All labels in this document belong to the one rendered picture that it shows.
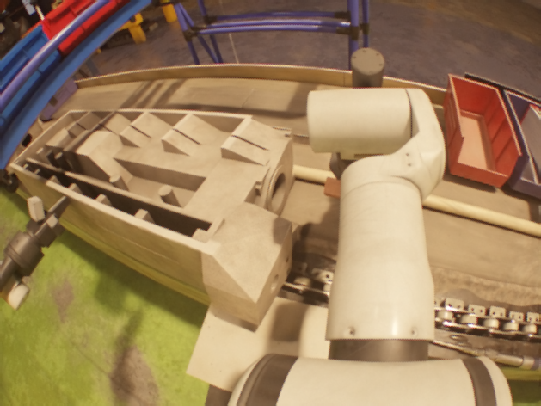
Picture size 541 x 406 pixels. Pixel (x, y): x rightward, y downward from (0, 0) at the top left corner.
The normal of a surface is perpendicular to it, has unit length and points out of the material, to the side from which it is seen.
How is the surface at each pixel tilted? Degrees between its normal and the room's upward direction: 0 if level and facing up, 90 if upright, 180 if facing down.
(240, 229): 30
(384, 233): 7
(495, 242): 0
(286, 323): 0
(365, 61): 25
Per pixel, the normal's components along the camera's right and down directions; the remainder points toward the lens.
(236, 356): -0.16, -0.54
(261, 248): 0.48, -0.40
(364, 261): -0.61, -0.62
